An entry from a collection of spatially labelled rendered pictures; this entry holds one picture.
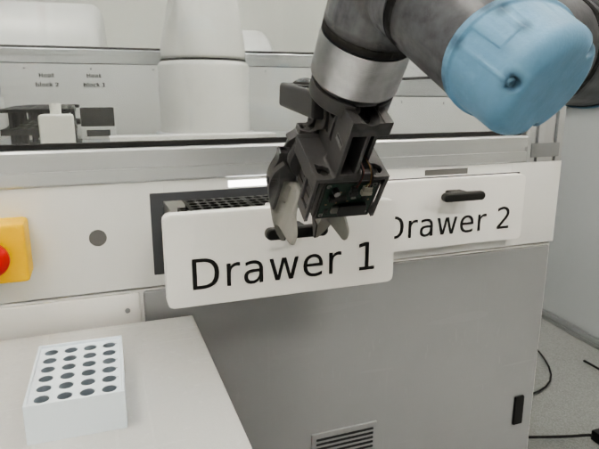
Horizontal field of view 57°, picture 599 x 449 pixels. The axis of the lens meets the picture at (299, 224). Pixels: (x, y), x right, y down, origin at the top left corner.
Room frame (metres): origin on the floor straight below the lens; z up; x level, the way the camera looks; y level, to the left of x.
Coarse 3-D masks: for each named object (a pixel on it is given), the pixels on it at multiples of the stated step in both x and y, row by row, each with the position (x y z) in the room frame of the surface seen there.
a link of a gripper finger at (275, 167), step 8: (280, 152) 0.52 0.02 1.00; (288, 152) 0.53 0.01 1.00; (272, 160) 0.54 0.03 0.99; (280, 160) 0.53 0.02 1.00; (272, 168) 0.53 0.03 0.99; (280, 168) 0.53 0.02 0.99; (288, 168) 0.53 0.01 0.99; (272, 176) 0.53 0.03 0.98; (280, 176) 0.53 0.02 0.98; (288, 176) 0.54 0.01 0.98; (272, 184) 0.54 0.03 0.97; (280, 184) 0.54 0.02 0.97; (272, 192) 0.55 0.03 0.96; (280, 192) 0.55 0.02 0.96; (272, 200) 0.56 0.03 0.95; (272, 208) 0.56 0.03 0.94
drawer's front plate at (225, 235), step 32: (192, 224) 0.60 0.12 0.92; (224, 224) 0.61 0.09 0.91; (256, 224) 0.62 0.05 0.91; (352, 224) 0.67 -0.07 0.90; (384, 224) 0.68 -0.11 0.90; (192, 256) 0.60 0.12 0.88; (224, 256) 0.61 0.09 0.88; (256, 256) 0.62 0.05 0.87; (288, 256) 0.64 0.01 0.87; (320, 256) 0.65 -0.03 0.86; (352, 256) 0.67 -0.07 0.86; (384, 256) 0.68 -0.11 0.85; (192, 288) 0.60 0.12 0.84; (224, 288) 0.61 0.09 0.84; (256, 288) 0.62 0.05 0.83; (288, 288) 0.64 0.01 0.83; (320, 288) 0.65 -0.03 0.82
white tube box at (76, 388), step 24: (120, 336) 0.56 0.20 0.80; (48, 360) 0.52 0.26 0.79; (72, 360) 0.51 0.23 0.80; (96, 360) 0.51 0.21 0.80; (120, 360) 0.51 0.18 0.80; (48, 384) 0.46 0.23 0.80; (72, 384) 0.47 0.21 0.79; (96, 384) 0.46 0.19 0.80; (120, 384) 0.46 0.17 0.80; (24, 408) 0.42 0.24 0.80; (48, 408) 0.43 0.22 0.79; (72, 408) 0.43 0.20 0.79; (96, 408) 0.44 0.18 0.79; (120, 408) 0.45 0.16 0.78; (48, 432) 0.43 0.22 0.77; (72, 432) 0.43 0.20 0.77; (96, 432) 0.44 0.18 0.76
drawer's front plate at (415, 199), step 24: (384, 192) 0.82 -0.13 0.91; (408, 192) 0.83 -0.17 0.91; (432, 192) 0.85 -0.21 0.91; (504, 192) 0.89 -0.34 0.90; (408, 216) 0.83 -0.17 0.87; (432, 216) 0.85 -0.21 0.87; (504, 216) 0.90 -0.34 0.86; (408, 240) 0.83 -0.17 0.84; (432, 240) 0.85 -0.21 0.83; (456, 240) 0.86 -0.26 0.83; (480, 240) 0.88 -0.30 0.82
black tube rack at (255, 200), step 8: (184, 200) 0.83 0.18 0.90; (192, 200) 0.82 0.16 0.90; (200, 200) 0.83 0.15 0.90; (208, 200) 0.83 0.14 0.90; (216, 200) 0.82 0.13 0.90; (224, 200) 0.82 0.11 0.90; (232, 200) 0.82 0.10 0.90; (240, 200) 0.83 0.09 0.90; (248, 200) 0.82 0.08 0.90; (256, 200) 0.82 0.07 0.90; (264, 200) 0.82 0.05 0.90; (184, 208) 0.91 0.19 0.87; (192, 208) 0.76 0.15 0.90; (200, 208) 0.77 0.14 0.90; (208, 208) 0.77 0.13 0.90; (216, 208) 0.76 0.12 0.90
